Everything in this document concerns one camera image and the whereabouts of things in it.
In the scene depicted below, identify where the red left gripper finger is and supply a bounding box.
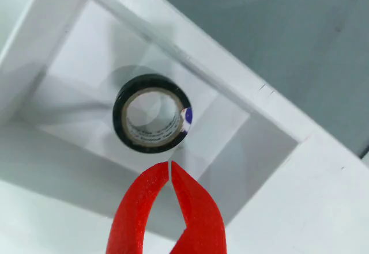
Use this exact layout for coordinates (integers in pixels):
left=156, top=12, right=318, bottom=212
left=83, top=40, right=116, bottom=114
left=106, top=161, right=169, bottom=254

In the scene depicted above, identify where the black electrical tape roll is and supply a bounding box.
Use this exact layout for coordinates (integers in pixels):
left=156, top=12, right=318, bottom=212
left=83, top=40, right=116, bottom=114
left=112, top=74, right=193, bottom=154

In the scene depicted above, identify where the white rectangular cardboard bin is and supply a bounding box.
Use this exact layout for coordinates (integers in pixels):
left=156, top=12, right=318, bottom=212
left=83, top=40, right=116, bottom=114
left=0, top=0, right=369, bottom=254

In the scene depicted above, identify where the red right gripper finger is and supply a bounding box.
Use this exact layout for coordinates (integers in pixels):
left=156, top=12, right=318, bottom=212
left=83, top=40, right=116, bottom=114
left=170, top=160, right=228, bottom=254

